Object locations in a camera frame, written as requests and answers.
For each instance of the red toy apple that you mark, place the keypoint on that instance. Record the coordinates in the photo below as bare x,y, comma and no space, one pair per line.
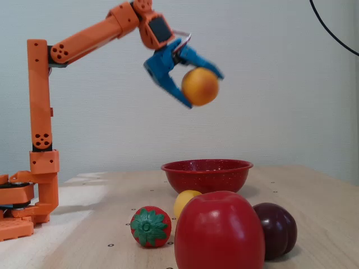
218,232

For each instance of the red speckled bowl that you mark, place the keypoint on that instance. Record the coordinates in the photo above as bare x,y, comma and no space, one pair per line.
207,176

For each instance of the yellow toy banana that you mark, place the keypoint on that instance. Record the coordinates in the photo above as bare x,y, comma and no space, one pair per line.
182,203

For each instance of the dark purple toy plum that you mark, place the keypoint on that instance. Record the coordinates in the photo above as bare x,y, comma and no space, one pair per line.
280,229

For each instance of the red toy strawberry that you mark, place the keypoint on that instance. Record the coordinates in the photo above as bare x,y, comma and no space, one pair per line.
151,227

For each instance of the yellow orange toy peach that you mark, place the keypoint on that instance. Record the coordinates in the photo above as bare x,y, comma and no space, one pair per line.
199,87

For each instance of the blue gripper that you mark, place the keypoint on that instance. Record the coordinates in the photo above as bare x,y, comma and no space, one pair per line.
162,66

